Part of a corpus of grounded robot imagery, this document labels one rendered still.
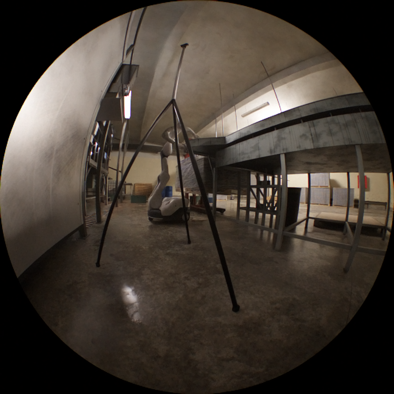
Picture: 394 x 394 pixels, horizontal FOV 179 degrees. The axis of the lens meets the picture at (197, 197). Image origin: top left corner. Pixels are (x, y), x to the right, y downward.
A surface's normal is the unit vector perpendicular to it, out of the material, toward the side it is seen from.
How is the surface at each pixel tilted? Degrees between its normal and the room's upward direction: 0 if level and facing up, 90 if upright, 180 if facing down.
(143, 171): 90
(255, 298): 0
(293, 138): 90
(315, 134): 90
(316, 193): 92
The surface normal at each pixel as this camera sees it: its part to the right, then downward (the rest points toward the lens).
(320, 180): -0.89, -0.04
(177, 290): 0.03, -1.00
